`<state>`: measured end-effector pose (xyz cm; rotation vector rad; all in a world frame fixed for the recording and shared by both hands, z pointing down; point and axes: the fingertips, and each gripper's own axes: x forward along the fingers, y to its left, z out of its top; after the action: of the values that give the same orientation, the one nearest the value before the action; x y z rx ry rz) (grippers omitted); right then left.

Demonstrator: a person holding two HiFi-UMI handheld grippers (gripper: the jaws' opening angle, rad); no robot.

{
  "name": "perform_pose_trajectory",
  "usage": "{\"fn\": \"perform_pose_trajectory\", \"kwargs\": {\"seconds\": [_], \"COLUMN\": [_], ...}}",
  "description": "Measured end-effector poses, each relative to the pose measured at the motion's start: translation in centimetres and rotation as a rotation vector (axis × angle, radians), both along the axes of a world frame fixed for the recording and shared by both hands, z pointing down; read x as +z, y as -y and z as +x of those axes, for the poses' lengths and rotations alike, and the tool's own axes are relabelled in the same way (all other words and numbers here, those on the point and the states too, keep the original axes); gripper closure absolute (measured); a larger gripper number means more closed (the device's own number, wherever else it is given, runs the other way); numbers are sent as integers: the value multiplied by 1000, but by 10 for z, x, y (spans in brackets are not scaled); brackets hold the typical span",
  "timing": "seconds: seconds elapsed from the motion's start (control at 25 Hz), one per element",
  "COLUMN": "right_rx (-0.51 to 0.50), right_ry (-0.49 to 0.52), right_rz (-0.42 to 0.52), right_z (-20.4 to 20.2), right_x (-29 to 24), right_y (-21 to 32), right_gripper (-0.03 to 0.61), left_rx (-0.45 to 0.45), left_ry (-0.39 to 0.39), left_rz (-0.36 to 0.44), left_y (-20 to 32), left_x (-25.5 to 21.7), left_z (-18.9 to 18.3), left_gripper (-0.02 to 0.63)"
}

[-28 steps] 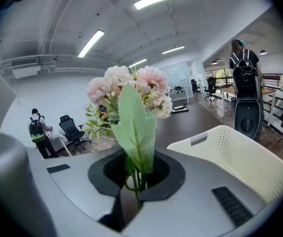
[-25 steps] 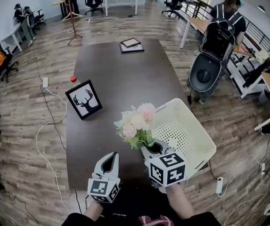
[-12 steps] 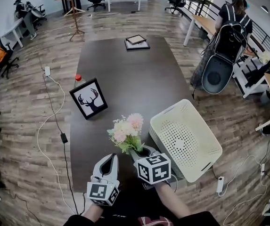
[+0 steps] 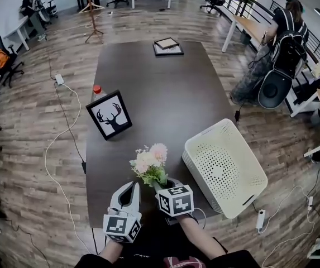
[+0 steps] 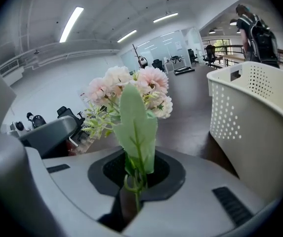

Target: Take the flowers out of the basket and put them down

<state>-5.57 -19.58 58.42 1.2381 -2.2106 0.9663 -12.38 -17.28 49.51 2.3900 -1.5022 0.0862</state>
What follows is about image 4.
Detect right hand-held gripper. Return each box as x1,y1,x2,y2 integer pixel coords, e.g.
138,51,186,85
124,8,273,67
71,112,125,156
155,177,200,226

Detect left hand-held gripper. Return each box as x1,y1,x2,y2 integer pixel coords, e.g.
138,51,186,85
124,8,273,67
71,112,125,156
103,180,143,244

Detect pink and white flowers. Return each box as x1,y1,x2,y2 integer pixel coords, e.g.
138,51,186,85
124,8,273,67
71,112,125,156
128,142,169,189

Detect white perforated plastic basket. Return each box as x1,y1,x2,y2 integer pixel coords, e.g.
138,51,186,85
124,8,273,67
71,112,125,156
182,118,269,220

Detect person's left forearm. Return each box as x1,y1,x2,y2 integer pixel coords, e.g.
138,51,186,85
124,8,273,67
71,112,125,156
98,239,127,264

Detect person's right forearm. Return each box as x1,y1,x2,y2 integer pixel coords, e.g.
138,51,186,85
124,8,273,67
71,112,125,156
176,214,228,260

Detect red patterned cloth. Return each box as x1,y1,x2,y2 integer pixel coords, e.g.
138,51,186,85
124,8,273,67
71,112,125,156
163,256,207,268

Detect black framed deer picture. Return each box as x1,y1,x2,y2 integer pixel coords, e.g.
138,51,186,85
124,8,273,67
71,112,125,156
85,89,133,141

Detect black power adapter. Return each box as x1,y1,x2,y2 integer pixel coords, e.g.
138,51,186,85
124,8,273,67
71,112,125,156
234,102,243,123

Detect clear bottle with red cap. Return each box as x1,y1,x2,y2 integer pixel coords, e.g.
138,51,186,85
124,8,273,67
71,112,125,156
90,84,108,103

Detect black shell chair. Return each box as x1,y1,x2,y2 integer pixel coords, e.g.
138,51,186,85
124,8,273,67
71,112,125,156
257,68,303,110

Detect wooden top desk white legs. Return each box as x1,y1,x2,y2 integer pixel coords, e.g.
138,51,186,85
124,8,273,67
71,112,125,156
221,15,278,53

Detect wooden coat stand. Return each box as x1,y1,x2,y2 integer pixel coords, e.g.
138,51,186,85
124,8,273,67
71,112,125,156
78,0,105,45

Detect black office chair orange cushion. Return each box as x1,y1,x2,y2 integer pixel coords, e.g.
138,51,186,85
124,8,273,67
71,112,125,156
0,33,25,89

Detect black metal railing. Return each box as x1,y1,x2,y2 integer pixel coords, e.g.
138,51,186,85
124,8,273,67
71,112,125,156
226,0,320,64

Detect small white desk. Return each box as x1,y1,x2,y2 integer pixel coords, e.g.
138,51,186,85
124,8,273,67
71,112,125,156
2,15,31,51

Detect long white floor cable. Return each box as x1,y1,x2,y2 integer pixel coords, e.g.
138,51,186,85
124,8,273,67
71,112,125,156
44,83,93,254

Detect long black floor cable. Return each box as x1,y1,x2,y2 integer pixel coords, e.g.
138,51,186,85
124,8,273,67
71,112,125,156
47,56,87,174

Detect flat black picture frame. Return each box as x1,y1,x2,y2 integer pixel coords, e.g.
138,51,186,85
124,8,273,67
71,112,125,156
152,41,185,57

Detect wooden picture frame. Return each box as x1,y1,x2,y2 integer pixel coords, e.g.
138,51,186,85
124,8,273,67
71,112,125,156
154,37,180,50

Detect white cable with adapter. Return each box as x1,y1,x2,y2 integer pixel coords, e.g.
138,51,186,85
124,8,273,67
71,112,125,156
261,185,317,262

